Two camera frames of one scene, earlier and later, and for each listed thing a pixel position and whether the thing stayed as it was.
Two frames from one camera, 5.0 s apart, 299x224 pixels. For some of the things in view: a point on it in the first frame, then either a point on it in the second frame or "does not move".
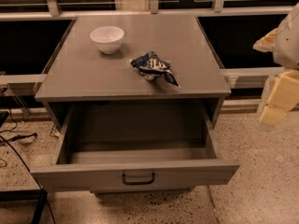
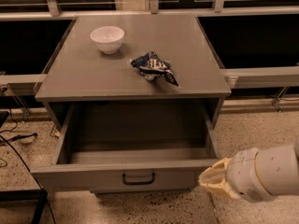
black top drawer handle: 123,178 does not move
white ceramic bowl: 107,38 does not move
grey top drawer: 135,147 does not move
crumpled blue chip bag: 150,65 does not move
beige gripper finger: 284,96 -> 217,177
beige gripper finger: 266,43 -> 216,175
